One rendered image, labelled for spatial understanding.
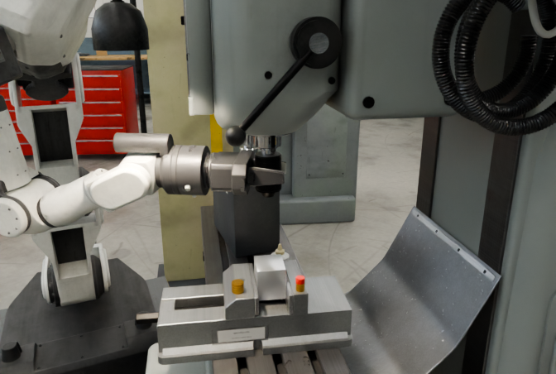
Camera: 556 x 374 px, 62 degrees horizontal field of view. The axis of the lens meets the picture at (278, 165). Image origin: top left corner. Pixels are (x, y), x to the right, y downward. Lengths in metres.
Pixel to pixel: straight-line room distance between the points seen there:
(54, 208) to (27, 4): 0.38
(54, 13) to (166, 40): 1.50
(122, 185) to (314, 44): 0.40
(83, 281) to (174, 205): 1.17
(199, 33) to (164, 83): 1.77
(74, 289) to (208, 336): 0.81
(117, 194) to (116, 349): 0.74
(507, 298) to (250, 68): 0.57
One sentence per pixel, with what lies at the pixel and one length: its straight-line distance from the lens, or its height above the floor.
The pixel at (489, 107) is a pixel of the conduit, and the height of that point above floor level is 1.38.
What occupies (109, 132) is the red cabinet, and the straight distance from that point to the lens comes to 5.44.
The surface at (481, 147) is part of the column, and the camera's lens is 0.90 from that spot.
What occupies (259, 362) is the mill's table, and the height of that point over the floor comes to 0.92.
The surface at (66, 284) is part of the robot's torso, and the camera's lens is 1.61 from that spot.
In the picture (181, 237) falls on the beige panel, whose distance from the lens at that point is 2.75.
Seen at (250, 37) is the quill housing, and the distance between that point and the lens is 0.68.
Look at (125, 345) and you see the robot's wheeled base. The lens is 1.51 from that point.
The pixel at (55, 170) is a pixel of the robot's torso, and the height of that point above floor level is 1.11.
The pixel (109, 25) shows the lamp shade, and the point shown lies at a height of 1.48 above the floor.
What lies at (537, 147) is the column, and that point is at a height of 1.30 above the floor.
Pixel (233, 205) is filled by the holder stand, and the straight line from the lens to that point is 1.14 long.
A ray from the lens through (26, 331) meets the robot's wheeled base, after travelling 1.72.
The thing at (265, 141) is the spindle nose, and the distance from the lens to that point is 0.78.
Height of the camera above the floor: 1.48
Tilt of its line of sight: 17 degrees down
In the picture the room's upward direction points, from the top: straight up
